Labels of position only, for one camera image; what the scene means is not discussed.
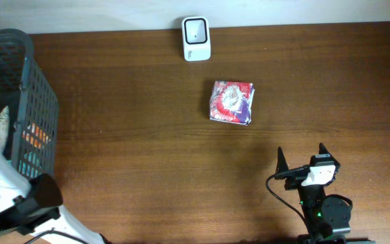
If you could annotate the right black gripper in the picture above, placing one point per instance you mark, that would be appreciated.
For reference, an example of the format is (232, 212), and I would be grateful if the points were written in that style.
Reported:
(292, 181)

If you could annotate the red purple floral package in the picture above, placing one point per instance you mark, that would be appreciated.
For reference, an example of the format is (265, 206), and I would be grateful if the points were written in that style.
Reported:
(231, 102)

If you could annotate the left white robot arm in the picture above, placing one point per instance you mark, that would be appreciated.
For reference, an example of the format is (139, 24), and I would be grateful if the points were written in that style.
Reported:
(35, 207)

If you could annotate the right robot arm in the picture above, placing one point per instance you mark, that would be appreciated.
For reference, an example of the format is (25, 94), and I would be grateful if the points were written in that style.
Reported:
(326, 217)

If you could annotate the white barcode scanner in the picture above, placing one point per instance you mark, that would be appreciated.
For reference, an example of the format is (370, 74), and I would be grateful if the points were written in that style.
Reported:
(196, 38)

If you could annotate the grey plastic mesh basket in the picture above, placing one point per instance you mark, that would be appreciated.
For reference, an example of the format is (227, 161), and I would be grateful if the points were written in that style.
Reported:
(32, 107)

